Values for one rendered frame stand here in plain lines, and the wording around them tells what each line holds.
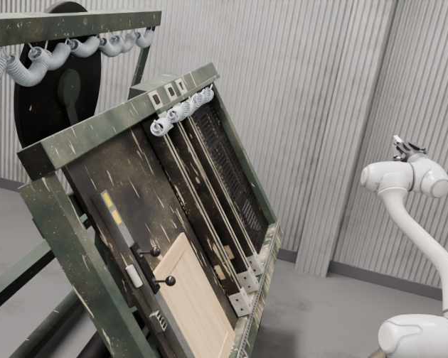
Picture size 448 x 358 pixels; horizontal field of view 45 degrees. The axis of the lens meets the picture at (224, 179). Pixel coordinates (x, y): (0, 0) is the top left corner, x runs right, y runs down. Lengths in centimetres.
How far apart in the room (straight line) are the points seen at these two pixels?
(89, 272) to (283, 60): 340
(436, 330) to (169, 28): 390
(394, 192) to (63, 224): 108
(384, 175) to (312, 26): 299
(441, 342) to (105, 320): 102
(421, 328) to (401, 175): 52
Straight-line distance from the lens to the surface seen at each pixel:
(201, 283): 245
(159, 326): 202
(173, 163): 251
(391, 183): 189
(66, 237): 173
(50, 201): 171
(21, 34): 224
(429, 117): 485
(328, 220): 495
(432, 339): 170
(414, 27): 475
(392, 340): 167
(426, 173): 195
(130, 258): 197
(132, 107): 226
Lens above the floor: 244
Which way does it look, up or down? 20 degrees down
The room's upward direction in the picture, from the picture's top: 9 degrees clockwise
